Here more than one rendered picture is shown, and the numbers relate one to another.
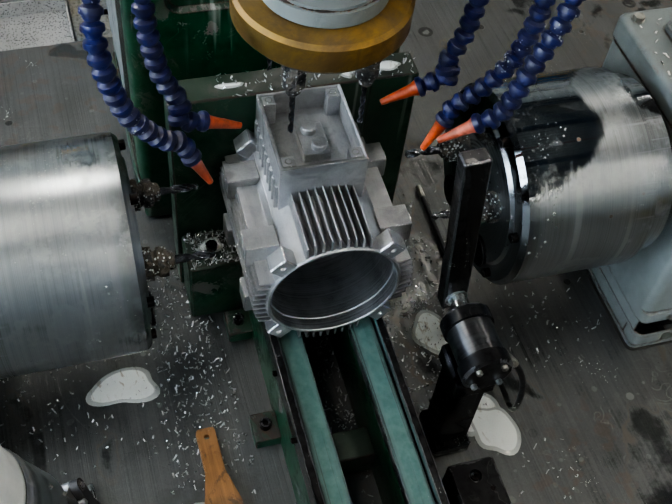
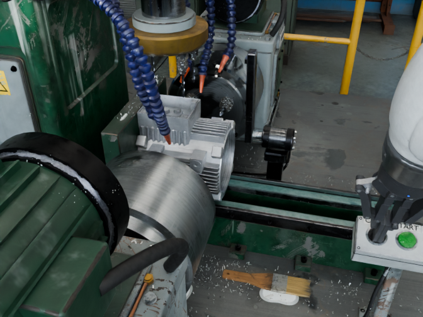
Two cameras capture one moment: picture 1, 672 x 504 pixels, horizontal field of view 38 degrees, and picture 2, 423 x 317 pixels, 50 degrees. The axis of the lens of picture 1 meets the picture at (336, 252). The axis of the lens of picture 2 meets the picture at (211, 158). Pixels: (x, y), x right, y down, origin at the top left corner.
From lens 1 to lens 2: 0.81 m
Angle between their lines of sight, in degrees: 42
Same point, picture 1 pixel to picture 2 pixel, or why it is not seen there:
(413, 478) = (308, 194)
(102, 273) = (196, 188)
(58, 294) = (194, 209)
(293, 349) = (225, 204)
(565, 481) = (310, 180)
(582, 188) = not seen: hidden behind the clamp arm
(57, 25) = not seen: outside the picture
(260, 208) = (179, 152)
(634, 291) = (256, 121)
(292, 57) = (192, 42)
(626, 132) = (238, 51)
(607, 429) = (295, 162)
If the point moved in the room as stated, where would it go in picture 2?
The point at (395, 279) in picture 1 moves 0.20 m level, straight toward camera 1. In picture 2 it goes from (232, 144) to (299, 177)
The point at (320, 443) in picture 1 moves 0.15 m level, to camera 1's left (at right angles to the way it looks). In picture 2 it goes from (277, 212) to (243, 250)
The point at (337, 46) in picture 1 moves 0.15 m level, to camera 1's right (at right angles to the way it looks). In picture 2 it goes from (203, 28) to (244, 11)
